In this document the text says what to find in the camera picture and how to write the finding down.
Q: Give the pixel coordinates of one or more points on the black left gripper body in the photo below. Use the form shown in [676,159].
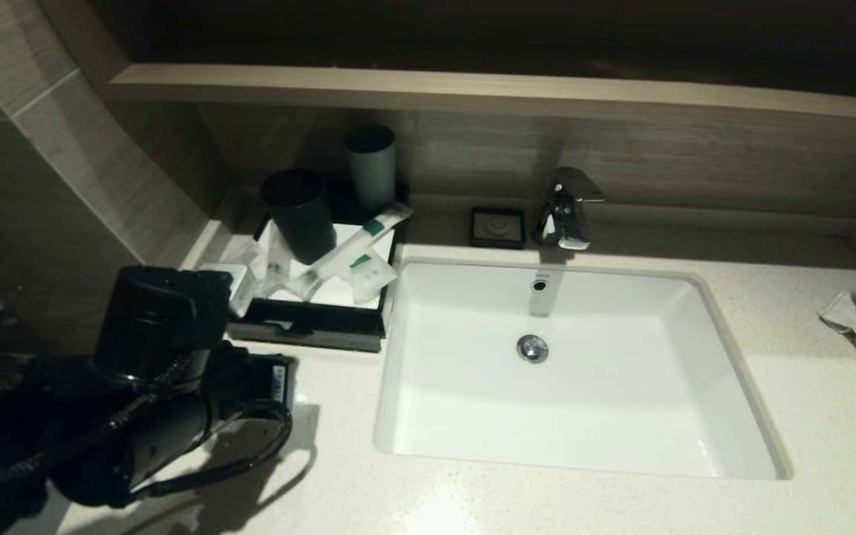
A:
[160,327]

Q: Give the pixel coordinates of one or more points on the long green-label toothbrush packet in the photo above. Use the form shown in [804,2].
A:
[354,249]

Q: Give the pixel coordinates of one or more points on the small green-label white packet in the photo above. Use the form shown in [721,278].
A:
[374,276]

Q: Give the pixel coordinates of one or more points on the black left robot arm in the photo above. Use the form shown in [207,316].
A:
[160,438]

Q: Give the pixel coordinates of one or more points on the black amenity box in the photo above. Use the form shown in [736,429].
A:
[339,197]

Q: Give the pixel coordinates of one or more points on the crumpled clear packet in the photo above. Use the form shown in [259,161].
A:
[250,256]

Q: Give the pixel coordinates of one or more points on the black cup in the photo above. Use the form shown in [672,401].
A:
[302,219]

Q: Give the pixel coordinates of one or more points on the white bathtub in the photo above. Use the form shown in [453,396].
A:
[49,520]

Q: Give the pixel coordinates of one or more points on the grey cup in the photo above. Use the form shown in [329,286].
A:
[371,171]

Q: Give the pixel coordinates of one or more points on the black square soap dish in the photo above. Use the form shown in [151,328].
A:
[498,227]

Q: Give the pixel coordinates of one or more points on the chrome sink drain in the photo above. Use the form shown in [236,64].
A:
[532,348]

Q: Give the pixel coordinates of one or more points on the chrome sink faucet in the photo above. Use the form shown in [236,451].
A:
[565,212]

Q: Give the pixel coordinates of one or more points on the white rectangular sink basin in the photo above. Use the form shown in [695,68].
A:
[584,401]

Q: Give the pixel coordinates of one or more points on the wooden wall shelf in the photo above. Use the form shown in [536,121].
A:
[472,89]

